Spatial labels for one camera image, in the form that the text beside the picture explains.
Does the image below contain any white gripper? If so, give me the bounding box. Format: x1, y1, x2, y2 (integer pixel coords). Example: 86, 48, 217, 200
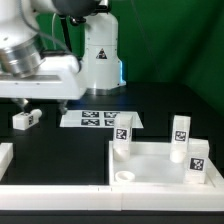
0, 55, 86, 115

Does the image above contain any white square table top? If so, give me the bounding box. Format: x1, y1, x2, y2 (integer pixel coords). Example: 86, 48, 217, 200
109, 142, 224, 187

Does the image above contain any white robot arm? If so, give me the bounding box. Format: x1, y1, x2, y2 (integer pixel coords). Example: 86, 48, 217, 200
0, 0, 126, 113

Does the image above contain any white U-shaped obstacle fence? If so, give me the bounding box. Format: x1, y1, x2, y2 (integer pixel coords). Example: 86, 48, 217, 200
0, 142, 224, 212

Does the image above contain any white cable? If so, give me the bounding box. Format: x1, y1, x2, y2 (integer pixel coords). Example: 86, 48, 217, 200
51, 13, 59, 51

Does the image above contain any white marker base plate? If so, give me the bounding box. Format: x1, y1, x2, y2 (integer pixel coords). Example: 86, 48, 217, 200
60, 110, 143, 129

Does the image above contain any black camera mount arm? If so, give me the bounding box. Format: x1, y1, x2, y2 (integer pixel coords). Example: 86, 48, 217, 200
59, 15, 86, 50

